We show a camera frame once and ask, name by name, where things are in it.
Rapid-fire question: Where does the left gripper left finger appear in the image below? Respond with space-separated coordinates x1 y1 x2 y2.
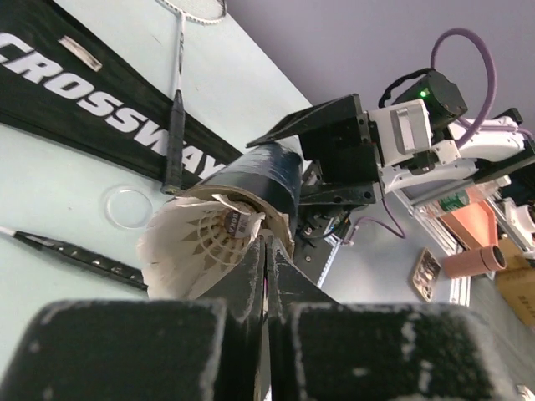
1 239 265 400

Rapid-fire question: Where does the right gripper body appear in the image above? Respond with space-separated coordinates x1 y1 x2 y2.
299 114 382 206

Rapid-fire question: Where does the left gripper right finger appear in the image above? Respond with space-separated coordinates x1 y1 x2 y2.
267 237 519 400

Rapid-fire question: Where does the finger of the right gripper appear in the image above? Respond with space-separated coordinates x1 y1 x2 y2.
247 94 362 146

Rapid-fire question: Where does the black shuttlecock tube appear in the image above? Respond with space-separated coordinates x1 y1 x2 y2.
181 143 303 256

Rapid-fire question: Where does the white shuttlecock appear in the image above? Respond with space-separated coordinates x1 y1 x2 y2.
137 194 266 300

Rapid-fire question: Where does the badminton racket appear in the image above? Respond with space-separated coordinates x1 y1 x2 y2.
158 0 227 195
1 226 147 292

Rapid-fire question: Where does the clear tube lid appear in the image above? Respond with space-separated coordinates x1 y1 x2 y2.
102 185 153 230

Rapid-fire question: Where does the black racket bag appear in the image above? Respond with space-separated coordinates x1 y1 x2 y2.
0 0 243 189

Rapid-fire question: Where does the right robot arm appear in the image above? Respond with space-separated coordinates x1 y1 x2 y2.
250 68 534 206

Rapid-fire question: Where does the phone on floor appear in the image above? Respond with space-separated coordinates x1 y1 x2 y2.
410 248 441 302

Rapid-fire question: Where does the pink cylinder in background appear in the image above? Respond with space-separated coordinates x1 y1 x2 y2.
442 245 507 279

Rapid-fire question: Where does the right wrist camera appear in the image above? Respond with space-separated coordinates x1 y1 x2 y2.
368 99 431 166

